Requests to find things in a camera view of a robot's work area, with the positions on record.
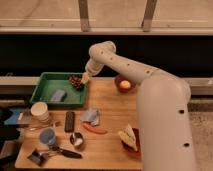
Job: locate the crumpled blue cloth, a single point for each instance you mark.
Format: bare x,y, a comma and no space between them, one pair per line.
91,115

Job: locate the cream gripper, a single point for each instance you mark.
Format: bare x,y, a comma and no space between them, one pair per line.
85,78

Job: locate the purple bowl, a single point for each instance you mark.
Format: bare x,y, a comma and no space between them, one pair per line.
117,81

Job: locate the black handled utensil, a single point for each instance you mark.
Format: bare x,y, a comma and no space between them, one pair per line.
66,153

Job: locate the stack of paper cups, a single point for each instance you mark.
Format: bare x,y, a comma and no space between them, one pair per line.
40,111

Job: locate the red bowl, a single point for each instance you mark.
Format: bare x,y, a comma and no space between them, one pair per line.
129,150

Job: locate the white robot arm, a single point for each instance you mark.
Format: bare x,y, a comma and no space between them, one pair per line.
162,106

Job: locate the blue sponge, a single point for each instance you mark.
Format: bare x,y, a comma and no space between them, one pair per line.
58,96

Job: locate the green plastic tray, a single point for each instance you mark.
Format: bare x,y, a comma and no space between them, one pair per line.
50,82

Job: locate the black remote control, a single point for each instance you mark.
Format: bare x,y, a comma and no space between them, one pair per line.
69,122

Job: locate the blue box at left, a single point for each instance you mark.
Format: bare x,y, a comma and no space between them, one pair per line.
19,116

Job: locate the small metal cup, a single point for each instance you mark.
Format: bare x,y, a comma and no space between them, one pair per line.
76,139

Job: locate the black binder clip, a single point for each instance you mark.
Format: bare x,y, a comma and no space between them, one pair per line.
37,158

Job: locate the orange fruit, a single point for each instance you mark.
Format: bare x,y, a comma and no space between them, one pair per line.
125,84

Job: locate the yellow sandwich wedge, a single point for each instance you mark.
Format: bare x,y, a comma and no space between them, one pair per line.
128,137

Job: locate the dark red grape bunch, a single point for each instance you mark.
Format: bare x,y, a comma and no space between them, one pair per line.
75,81

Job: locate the blue plastic cup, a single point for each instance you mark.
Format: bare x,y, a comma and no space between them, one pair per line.
48,137

